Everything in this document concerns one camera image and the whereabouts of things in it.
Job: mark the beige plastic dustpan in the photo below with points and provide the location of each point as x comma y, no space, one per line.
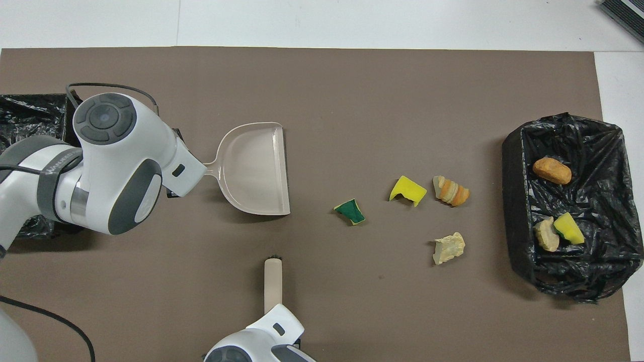
256,171

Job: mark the bin with black trash bag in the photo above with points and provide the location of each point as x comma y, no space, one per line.
518,201
30,115

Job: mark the brown fried croquette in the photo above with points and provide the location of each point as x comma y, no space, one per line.
552,170

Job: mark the green and yellow sponge piece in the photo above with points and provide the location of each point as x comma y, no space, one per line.
568,229

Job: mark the small green sponge wedge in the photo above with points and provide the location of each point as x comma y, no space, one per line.
348,211

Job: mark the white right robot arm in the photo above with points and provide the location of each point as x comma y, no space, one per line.
271,327

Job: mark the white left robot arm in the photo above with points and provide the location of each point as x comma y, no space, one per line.
105,118

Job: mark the brown paper table mat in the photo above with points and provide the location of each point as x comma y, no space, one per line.
352,100

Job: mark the orange striped bread piece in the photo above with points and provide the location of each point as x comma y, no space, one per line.
451,190
547,234

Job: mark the beige brush with black bristles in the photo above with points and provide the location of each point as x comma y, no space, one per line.
273,281

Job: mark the dark ribbed device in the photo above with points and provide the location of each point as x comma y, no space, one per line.
624,12

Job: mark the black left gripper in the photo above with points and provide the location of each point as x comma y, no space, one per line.
177,134

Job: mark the pale beige foam chunk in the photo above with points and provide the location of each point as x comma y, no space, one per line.
449,248

